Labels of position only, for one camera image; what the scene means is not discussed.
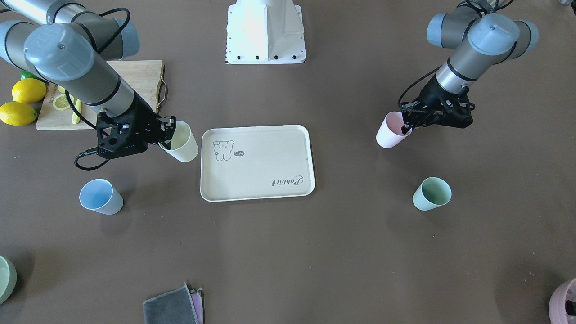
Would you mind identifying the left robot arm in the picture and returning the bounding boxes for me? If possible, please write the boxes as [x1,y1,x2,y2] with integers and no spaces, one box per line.
[398,0,539,135]

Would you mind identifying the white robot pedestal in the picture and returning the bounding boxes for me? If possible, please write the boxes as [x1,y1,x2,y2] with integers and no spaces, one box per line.
[225,0,306,64]

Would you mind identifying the yellow plastic knife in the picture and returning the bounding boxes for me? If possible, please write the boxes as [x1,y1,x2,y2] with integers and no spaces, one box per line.
[71,99,82,125]

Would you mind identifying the pink bowl with ice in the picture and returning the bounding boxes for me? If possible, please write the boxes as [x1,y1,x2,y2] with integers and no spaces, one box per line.
[549,279,576,324]

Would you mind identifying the pink plastic cup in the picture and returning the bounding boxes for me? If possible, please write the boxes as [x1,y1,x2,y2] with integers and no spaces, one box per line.
[376,111,412,149]

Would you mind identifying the wooden cutting board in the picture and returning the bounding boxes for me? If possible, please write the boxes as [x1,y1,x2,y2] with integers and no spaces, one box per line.
[36,60,164,131]

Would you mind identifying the whole yellow lemon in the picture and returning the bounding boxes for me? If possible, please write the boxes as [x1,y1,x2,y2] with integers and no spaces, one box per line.
[12,78,47,104]
[0,101,37,126]

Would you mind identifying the cream plastic cup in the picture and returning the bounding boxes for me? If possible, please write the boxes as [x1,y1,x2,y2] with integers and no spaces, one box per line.
[158,121,199,162]

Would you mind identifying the green ceramic bowl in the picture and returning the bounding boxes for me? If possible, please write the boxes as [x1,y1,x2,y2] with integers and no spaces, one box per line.
[0,256,17,304]

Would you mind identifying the grey folded cloth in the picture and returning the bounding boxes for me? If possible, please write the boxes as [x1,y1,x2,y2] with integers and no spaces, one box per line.
[142,284,204,324]

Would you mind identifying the green plastic cup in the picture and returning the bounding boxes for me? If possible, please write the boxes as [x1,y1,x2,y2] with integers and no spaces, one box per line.
[412,177,452,211]

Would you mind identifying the blue plastic cup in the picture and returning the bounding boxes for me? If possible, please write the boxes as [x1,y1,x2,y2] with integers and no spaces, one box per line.
[79,179,124,215]

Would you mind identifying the lemon half slice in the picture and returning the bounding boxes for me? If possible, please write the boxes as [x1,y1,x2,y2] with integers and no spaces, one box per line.
[52,94,71,111]

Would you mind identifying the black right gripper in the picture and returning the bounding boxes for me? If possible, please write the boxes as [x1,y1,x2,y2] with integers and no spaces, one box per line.
[95,94,176,159]

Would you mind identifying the green lime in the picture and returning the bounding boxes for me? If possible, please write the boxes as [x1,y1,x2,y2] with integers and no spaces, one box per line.
[20,70,44,82]

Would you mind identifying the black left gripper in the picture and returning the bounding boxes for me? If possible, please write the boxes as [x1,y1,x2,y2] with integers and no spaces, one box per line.
[400,77,475,135]

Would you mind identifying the cream rabbit tray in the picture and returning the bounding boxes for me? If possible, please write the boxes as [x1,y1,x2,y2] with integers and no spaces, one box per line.
[200,125,315,203]

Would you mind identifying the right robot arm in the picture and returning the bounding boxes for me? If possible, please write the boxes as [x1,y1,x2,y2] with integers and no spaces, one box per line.
[1,0,176,160]

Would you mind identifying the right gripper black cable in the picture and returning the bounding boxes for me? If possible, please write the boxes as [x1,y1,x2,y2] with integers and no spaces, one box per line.
[65,90,113,171]

